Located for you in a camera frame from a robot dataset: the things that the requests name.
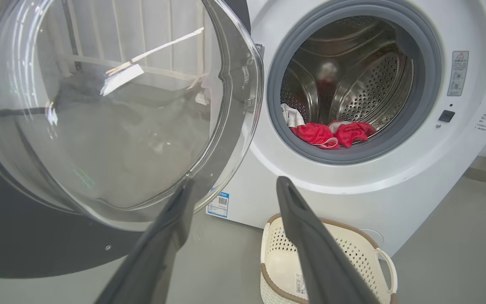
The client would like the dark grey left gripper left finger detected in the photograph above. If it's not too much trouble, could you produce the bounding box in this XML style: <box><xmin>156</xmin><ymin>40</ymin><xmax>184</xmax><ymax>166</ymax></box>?
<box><xmin>95</xmin><ymin>179</ymin><xmax>195</xmax><ymax>304</ymax></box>

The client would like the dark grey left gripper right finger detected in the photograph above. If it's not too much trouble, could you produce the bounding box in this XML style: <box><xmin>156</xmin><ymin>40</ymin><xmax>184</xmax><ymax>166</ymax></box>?
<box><xmin>276</xmin><ymin>176</ymin><xmax>381</xmax><ymax>304</ymax></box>

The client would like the black round glass washer door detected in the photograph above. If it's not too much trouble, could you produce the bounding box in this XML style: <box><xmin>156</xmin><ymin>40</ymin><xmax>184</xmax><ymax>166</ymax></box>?
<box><xmin>0</xmin><ymin>0</ymin><xmax>265</xmax><ymax>279</ymax></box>

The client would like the red and white garment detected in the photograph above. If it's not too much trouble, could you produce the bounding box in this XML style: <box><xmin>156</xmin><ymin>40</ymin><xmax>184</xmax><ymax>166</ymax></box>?
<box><xmin>281</xmin><ymin>103</ymin><xmax>340</xmax><ymax>149</ymax></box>

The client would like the white printed barcode label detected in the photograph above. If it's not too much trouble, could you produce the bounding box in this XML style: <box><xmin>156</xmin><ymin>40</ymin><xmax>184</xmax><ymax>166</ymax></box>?
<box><xmin>294</xmin><ymin>274</ymin><xmax>309</xmax><ymax>296</ymax></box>

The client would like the cream perforated laundry basket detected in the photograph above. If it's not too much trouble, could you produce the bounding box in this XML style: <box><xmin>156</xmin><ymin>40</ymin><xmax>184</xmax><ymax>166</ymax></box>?
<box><xmin>260</xmin><ymin>213</ymin><xmax>398</xmax><ymax>304</ymax></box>

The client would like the white front-load washing machine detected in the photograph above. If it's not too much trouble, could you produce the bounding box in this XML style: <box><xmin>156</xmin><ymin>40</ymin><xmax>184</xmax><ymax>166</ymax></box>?
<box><xmin>207</xmin><ymin>0</ymin><xmax>486</xmax><ymax>256</ymax></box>

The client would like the washing machine drum interior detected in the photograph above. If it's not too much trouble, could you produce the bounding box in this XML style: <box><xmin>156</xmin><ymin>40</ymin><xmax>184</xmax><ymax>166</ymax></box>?
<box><xmin>281</xmin><ymin>16</ymin><xmax>414</xmax><ymax>144</ymax></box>

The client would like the blue energy label sticker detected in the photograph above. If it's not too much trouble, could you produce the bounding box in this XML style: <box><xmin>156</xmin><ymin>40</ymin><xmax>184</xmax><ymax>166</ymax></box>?
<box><xmin>207</xmin><ymin>191</ymin><xmax>230</xmax><ymax>218</ymax></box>

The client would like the grey warning sticker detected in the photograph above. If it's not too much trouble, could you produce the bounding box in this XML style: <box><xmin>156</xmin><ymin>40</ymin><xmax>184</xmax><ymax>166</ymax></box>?
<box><xmin>447</xmin><ymin>51</ymin><xmax>469</xmax><ymax>97</ymax></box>

